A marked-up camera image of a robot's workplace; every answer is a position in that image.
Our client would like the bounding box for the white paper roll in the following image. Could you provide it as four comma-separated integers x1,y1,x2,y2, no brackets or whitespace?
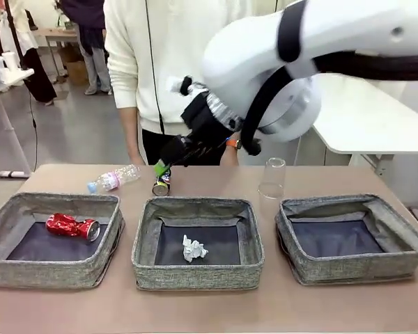
1,51,18,72

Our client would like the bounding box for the person's left hand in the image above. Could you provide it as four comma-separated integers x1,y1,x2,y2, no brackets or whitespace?
221,148,241,166

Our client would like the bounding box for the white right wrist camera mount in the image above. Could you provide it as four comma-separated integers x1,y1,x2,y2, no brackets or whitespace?
170,76,245,132

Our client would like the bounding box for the white paper ball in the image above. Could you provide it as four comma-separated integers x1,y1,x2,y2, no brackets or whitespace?
182,234,210,262

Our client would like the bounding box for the grey fabric basket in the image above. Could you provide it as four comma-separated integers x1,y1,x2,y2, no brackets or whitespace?
274,193,418,287
131,196,265,292
0,192,125,289

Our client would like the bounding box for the person in purple top grey trousers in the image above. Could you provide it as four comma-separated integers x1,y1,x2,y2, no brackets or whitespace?
61,0,112,96

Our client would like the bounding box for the black cable hose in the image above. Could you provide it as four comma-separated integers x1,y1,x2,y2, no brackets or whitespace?
241,48,418,157

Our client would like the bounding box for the person in white top black skirt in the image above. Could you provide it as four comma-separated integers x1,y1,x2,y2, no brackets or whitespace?
0,0,59,105

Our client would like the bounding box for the person in white sweater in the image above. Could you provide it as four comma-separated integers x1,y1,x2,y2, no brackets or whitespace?
103,0,283,135

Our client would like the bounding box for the crushed dark printed can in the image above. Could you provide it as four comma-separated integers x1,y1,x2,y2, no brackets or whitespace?
151,167,173,196

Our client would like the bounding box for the wooden background table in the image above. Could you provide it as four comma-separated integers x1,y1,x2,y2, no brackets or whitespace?
34,27,107,76

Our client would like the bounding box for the crushed red soda can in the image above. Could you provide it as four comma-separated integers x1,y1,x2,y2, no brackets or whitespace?
45,213,101,243

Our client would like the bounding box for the brown cardboard box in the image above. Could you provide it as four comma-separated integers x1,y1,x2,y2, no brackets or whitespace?
65,61,90,86

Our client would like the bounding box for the clear plastic bottle pink label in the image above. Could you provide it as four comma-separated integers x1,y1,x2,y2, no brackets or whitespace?
87,164,142,194

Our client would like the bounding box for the person's right forearm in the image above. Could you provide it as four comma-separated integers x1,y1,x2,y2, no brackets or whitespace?
119,106,144,157

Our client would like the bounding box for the black stand pole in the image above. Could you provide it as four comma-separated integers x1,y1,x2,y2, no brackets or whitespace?
5,0,26,69

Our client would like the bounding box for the clear plastic cup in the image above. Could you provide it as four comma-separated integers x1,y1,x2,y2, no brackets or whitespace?
257,157,287,200

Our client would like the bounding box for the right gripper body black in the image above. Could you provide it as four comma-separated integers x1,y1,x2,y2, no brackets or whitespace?
179,94,231,148

